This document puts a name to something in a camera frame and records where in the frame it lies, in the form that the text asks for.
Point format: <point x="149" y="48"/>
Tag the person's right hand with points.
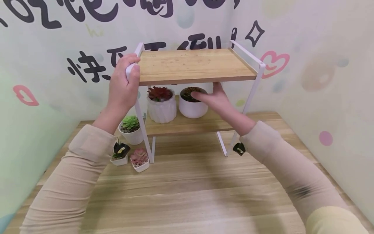
<point x="217" y="102"/>

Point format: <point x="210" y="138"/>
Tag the person's left hand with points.
<point x="122" y="87"/>

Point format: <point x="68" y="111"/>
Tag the person's left thumb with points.
<point x="137" y="75"/>

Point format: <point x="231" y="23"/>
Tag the person's right thumb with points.
<point x="217" y="87"/>

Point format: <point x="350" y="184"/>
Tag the person's right fingers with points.
<point x="201" y="96"/>

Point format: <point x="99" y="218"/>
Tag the person's left index finger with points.
<point x="131" y="58"/>

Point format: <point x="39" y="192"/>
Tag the white frame wooden two-tier shelf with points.
<point x="192" y="65"/>

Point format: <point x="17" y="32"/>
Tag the person's right forearm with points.
<point x="292" y="175"/>

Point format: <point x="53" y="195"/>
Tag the person's left forearm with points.
<point x="67" y="182"/>

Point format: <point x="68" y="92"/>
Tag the dark succulent in round pot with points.
<point x="191" y="110"/>

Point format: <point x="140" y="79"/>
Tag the red succulent in ribbed pot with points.
<point x="162" y="110"/>

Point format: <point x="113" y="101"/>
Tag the green succulent in white pot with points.
<point x="133" y="136"/>

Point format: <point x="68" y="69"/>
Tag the pink succulent in square pot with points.
<point x="139" y="158"/>

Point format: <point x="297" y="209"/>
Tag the small green succulent square pot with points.
<point x="119" y="160"/>

